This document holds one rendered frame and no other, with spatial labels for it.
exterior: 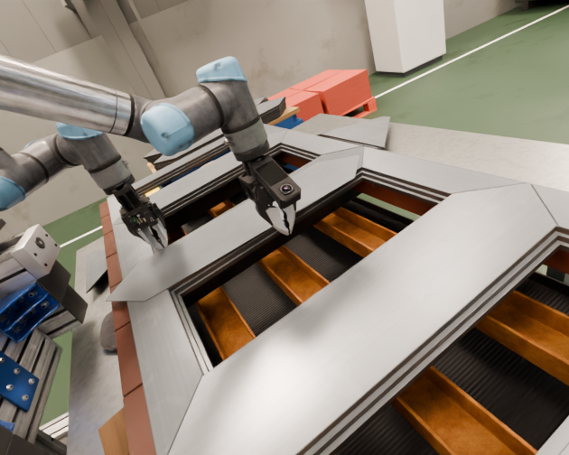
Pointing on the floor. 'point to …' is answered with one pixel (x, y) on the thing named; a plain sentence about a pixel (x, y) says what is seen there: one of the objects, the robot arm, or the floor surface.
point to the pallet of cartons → (331, 94)
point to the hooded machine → (405, 34)
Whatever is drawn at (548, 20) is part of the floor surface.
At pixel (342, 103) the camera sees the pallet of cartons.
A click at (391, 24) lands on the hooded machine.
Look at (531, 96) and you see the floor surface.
